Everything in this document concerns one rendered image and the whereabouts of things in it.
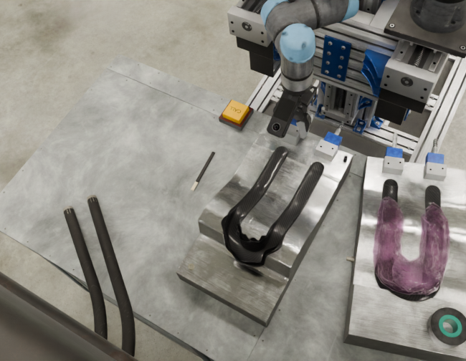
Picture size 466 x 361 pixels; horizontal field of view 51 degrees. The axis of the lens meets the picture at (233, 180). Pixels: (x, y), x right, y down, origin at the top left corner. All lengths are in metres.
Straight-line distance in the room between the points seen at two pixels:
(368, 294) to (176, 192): 0.60
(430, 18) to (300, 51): 0.46
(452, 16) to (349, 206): 0.56
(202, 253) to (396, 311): 0.49
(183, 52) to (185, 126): 1.34
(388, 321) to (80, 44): 2.40
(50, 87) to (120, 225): 1.62
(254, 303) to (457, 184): 0.62
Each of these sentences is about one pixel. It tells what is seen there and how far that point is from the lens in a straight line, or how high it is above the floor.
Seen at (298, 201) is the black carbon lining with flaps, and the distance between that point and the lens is 1.30.
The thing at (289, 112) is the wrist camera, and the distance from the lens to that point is 1.23.
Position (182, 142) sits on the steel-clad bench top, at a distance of 1.52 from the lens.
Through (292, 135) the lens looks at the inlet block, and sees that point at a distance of 1.35.
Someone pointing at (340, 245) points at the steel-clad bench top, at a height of 0.80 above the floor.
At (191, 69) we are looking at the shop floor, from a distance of 2.76.
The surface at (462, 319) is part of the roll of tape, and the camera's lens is 1.20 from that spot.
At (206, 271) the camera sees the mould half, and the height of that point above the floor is 0.86.
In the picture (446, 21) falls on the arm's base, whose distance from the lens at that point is 1.45.
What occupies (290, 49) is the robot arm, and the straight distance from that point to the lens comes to 1.10.
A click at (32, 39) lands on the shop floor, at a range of 3.24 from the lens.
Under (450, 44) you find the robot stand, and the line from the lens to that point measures 1.45.
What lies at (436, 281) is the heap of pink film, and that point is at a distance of 1.27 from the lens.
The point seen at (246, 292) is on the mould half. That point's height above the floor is 0.86.
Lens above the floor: 2.05
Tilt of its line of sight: 61 degrees down
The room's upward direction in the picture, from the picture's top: 11 degrees counter-clockwise
